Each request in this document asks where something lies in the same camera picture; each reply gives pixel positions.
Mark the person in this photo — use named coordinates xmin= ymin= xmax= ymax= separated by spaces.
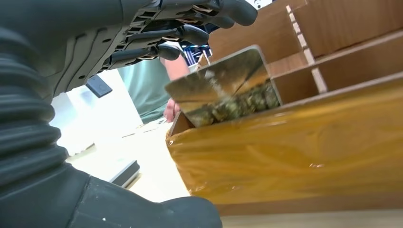
xmin=117 ymin=55 xmax=191 ymax=124

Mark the grey white card reader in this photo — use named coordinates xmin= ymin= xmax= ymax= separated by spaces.
xmin=94 ymin=155 xmax=141 ymax=189

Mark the black square adapter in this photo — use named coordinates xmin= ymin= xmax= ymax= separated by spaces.
xmin=86 ymin=74 xmax=113 ymax=98

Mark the white desk stand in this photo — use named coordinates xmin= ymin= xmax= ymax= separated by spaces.
xmin=50 ymin=69 xmax=144 ymax=156

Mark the wooden divided box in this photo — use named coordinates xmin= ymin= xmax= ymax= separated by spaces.
xmin=165 ymin=0 xmax=403 ymax=218

